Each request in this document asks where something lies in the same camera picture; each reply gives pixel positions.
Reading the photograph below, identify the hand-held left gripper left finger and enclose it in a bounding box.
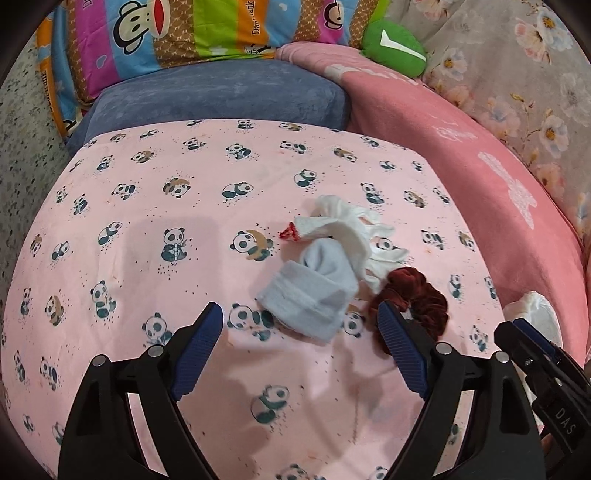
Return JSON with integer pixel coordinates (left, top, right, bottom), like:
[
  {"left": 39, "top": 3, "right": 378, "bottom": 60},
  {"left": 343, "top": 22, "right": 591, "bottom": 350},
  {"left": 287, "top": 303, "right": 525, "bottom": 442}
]
[{"left": 58, "top": 302, "right": 225, "bottom": 480}]

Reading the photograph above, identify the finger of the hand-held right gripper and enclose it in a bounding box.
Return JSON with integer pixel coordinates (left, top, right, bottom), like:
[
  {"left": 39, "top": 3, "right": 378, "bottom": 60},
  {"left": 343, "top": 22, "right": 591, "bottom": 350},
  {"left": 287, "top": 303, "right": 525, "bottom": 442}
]
[
  {"left": 494, "top": 319, "right": 555, "bottom": 384},
  {"left": 512, "top": 318, "right": 573, "bottom": 366}
]

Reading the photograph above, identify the grey patterned sofa cover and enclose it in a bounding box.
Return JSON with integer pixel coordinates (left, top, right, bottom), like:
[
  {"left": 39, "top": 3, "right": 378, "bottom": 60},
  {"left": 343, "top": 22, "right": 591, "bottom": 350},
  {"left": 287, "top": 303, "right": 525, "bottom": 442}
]
[{"left": 0, "top": 41, "right": 70, "bottom": 324}]

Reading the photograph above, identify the dark red scrunchie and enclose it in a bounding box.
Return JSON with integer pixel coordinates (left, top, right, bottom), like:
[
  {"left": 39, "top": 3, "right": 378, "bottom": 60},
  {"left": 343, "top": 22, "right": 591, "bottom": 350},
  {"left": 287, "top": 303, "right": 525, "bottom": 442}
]
[{"left": 367, "top": 268, "right": 450, "bottom": 356}]

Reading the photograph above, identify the light blue sock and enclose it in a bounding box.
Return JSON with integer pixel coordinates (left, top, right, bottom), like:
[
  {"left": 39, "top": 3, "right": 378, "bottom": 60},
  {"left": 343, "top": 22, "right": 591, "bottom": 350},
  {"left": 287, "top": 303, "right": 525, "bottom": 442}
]
[{"left": 256, "top": 240, "right": 360, "bottom": 343}]

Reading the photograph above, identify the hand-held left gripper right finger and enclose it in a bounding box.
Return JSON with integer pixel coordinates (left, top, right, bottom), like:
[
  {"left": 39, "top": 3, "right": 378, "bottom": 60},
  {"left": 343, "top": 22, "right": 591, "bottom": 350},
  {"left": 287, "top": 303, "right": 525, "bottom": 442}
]
[{"left": 376, "top": 300, "right": 546, "bottom": 480}]

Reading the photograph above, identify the pink panda print tablecloth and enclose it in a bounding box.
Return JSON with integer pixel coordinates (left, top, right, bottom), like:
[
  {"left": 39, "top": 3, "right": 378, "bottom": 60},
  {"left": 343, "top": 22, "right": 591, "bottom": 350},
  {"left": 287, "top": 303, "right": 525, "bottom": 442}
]
[{"left": 0, "top": 117, "right": 550, "bottom": 480}]

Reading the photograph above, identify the grey floral cover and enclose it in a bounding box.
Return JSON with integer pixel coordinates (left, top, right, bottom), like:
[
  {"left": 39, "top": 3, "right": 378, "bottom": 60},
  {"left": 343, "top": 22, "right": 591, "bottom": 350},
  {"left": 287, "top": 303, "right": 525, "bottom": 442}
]
[{"left": 383, "top": 0, "right": 591, "bottom": 241}]

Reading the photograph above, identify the blue grey folded blanket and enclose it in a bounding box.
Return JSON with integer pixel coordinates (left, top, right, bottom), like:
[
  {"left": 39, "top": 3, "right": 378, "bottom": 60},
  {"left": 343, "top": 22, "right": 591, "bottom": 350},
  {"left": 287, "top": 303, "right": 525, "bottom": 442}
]
[{"left": 65, "top": 58, "right": 349, "bottom": 158}]

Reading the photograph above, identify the green plush pillow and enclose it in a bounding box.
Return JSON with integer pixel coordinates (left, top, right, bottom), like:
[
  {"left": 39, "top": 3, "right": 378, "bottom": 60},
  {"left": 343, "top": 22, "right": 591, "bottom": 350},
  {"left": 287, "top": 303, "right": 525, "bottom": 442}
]
[{"left": 361, "top": 18, "right": 428, "bottom": 78}]

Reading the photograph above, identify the pink blanket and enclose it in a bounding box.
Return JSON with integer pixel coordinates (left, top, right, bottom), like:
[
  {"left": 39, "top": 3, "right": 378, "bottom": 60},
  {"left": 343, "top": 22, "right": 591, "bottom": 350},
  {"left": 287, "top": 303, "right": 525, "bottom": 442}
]
[{"left": 274, "top": 41, "right": 587, "bottom": 365}]

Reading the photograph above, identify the white sock with red trim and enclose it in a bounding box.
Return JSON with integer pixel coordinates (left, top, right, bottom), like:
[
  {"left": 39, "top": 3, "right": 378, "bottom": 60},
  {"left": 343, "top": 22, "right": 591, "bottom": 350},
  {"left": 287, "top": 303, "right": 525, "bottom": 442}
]
[{"left": 279, "top": 216, "right": 372, "bottom": 273}]

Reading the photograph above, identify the bin with white bag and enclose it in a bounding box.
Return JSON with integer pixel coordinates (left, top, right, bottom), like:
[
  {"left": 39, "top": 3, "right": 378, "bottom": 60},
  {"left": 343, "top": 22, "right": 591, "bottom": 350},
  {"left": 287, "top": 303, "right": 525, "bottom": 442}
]
[{"left": 502, "top": 291, "right": 563, "bottom": 347}]

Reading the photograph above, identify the white ruffled cloth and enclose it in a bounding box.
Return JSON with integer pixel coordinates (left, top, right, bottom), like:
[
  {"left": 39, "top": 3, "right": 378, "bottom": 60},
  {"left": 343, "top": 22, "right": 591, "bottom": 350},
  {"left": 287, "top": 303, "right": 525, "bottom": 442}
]
[{"left": 318, "top": 194, "right": 409, "bottom": 294}]

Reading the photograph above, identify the colourful monkey print pillow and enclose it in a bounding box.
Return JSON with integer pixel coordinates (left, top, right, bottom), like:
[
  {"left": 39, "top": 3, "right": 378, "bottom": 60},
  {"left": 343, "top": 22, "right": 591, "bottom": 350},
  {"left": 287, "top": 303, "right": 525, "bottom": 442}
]
[{"left": 34, "top": 0, "right": 393, "bottom": 139}]

